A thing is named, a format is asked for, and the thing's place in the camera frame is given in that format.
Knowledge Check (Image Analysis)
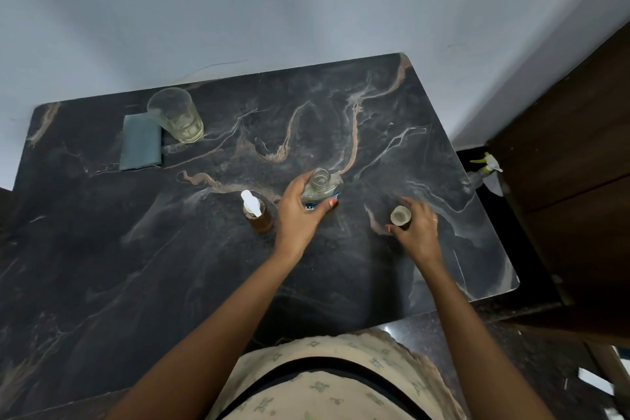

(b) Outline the person's right forearm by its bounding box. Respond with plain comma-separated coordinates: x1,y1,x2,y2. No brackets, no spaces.
417,257,556,420

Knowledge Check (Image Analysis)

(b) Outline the white paper scrap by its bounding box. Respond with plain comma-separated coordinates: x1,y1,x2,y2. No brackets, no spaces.
578,367,616,396

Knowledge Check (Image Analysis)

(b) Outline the beige patterned clothing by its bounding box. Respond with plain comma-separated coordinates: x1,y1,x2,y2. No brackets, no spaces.
206,331,467,420

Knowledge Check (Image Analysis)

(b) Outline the person's left hand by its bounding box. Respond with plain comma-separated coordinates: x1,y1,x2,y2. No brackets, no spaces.
272,170,341,264

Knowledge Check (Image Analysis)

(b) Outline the clear drinking glass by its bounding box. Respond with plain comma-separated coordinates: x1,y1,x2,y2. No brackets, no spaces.
147,87,205,144

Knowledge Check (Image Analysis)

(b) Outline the dark wooden cabinet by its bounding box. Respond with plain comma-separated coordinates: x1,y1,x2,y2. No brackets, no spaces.
487,20,630,337

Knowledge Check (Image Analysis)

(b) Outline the trigger spray bottle, yellow nozzle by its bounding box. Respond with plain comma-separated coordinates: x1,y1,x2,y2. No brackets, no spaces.
467,152,505,198

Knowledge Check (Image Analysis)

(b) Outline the mouthwash bottle with blue label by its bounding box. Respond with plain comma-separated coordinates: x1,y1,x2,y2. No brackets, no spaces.
300,167,345,213

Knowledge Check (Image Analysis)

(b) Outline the person's left forearm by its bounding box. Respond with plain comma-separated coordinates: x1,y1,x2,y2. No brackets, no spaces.
106,251,297,420

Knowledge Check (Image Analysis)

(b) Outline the white pump dispenser head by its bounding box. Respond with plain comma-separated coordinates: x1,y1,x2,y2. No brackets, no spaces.
240,190,264,219

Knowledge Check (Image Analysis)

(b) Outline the small clear pump bottle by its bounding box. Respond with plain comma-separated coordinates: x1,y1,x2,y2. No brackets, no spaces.
242,199,274,234

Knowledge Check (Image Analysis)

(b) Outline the person's right hand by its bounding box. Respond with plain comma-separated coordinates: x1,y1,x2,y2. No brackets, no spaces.
385,196,445,269

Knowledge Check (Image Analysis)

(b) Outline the grey-blue folded cloth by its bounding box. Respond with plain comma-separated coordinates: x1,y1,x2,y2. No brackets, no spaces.
119,113,164,172

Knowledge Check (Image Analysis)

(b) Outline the black marble table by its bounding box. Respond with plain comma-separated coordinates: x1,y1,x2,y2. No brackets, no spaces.
0,52,520,419

